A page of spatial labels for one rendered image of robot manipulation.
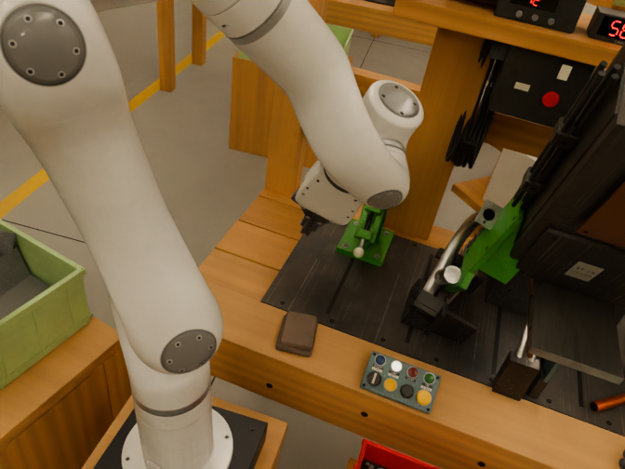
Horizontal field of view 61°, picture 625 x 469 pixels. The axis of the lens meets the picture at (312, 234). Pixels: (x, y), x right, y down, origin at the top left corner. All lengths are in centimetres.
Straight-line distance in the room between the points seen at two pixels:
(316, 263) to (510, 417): 58
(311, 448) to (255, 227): 94
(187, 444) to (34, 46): 65
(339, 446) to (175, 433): 130
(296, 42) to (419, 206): 100
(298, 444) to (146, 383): 134
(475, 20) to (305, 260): 69
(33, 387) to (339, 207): 78
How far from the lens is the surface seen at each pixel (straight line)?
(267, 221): 154
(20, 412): 128
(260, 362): 119
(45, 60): 46
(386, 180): 67
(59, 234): 293
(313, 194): 85
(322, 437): 213
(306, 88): 63
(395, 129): 71
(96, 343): 135
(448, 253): 129
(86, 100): 48
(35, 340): 130
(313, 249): 143
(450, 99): 139
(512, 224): 109
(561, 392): 134
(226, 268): 137
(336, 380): 115
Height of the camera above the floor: 182
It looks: 38 degrees down
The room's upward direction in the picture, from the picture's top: 10 degrees clockwise
